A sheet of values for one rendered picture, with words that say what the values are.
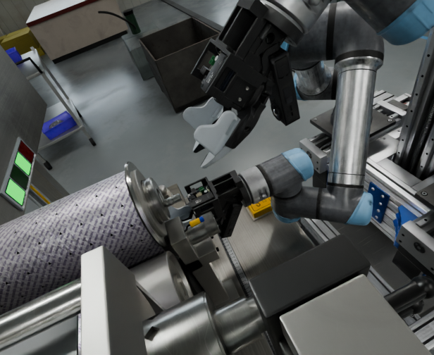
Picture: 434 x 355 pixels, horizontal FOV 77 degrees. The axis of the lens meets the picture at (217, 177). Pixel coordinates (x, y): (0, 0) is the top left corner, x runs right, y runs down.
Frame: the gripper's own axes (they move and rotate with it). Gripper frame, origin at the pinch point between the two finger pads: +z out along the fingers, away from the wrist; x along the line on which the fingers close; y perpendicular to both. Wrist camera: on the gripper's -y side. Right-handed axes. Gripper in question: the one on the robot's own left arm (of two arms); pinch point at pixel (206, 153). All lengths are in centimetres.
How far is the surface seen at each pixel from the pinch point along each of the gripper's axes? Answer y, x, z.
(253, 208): -33.8, -14.9, 16.6
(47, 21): 49, -620, 134
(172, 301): 2.2, 15.7, 13.9
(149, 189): 5.8, 1.3, 8.1
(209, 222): -5.0, 4.6, 9.3
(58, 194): 4, -77, 78
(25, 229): 18.7, 1.8, 19.6
